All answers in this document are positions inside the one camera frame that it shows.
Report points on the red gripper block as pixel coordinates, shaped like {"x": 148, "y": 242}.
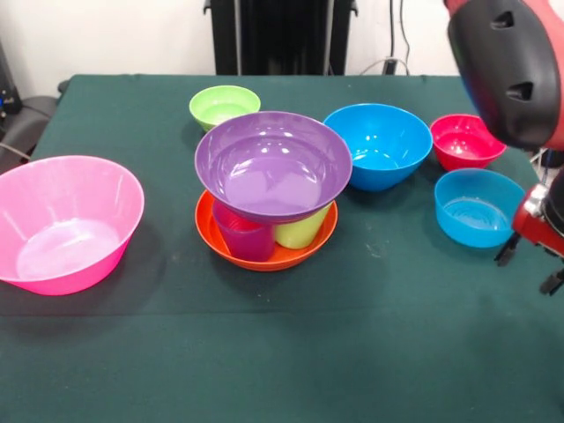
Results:
{"x": 539, "y": 231}

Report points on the large blue bowl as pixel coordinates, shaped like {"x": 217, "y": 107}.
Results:
{"x": 388, "y": 150}

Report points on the green bowl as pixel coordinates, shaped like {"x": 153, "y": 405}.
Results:
{"x": 216, "y": 106}

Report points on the green cup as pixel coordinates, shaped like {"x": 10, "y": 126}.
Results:
{"x": 297, "y": 233}

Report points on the purple bowl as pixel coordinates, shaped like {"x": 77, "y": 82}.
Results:
{"x": 264, "y": 167}

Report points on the orange bowl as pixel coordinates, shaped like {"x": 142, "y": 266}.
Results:
{"x": 291, "y": 260}

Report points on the small magenta bowl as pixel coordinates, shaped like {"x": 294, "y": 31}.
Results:
{"x": 458, "y": 150}

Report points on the small blue bowl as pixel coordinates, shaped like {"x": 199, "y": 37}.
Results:
{"x": 476, "y": 220}

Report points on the large pink bowl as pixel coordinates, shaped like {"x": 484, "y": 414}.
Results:
{"x": 66, "y": 247}

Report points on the dark green table cloth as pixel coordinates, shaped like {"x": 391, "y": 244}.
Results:
{"x": 308, "y": 343}

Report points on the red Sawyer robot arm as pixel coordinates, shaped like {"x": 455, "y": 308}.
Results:
{"x": 506, "y": 66}

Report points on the black stand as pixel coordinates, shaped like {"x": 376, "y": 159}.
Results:
{"x": 6, "y": 88}

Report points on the purple cup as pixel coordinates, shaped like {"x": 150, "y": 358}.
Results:
{"x": 247, "y": 242}

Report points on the black power plug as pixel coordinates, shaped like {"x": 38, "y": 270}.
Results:
{"x": 390, "y": 66}

